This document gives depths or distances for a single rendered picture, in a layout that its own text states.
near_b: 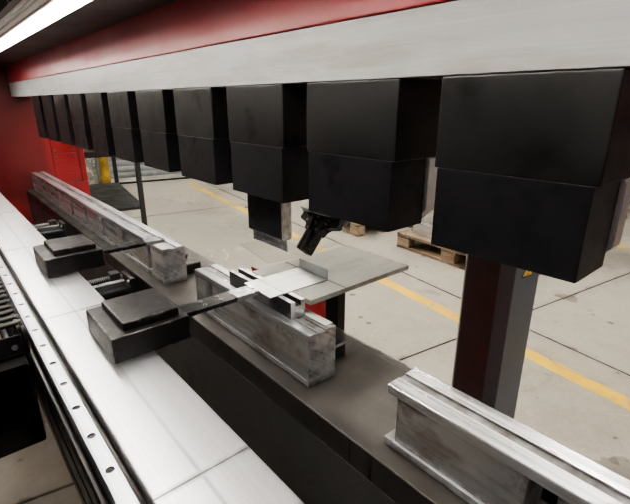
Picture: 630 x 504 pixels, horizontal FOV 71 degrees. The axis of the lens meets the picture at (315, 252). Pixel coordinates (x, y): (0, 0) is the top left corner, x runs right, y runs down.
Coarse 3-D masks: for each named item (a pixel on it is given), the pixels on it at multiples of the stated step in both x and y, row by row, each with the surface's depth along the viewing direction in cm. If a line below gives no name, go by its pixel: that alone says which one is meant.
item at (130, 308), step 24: (240, 288) 79; (96, 312) 66; (120, 312) 63; (144, 312) 63; (168, 312) 64; (192, 312) 70; (96, 336) 64; (120, 336) 59; (144, 336) 61; (168, 336) 63; (120, 360) 60
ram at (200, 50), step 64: (192, 0) 73; (256, 0) 60; (320, 0) 51; (384, 0) 45; (448, 0) 40; (512, 0) 36; (576, 0) 32; (64, 64) 138; (128, 64) 99; (192, 64) 77; (256, 64) 63; (320, 64) 54; (384, 64) 46; (448, 64) 41; (512, 64) 37; (576, 64) 33
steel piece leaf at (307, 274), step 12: (300, 264) 89; (312, 264) 86; (276, 276) 85; (288, 276) 85; (300, 276) 85; (312, 276) 85; (324, 276) 84; (276, 288) 79; (288, 288) 79; (300, 288) 79
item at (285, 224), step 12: (252, 204) 77; (264, 204) 75; (276, 204) 72; (288, 204) 72; (252, 216) 78; (264, 216) 75; (276, 216) 73; (288, 216) 73; (252, 228) 79; (264, 228) 76; (276, 228) 73; (288, 228) 73; (264, 240) 79; (276, 240) 76
